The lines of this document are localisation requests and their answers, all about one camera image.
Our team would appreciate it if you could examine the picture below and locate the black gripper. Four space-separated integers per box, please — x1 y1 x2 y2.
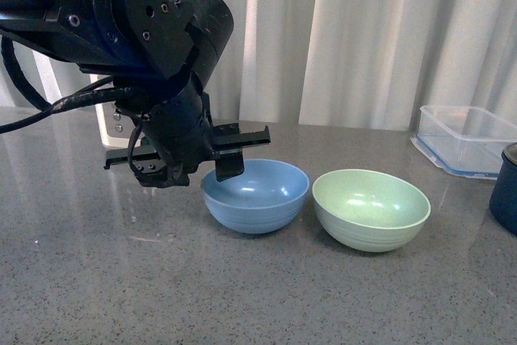
104 80 271 188

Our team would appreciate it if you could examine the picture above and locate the blue bowl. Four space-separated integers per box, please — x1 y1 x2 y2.
201 159 310 234

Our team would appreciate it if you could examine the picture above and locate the green bowl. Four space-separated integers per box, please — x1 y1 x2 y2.
312 169 431 253

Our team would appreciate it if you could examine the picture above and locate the cream two-slot toaster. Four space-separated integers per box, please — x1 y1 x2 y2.
95 103 135 149

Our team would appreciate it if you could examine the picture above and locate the white curtain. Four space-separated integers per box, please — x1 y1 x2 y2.
0 0 517 133

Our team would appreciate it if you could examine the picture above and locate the clear plastic food container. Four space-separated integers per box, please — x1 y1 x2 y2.
411 105 516 179

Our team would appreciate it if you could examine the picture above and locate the dark blue pot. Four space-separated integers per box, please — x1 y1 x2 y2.
490 143 517 235

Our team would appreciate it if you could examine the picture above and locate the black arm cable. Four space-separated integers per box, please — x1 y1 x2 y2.
0 33 122 136

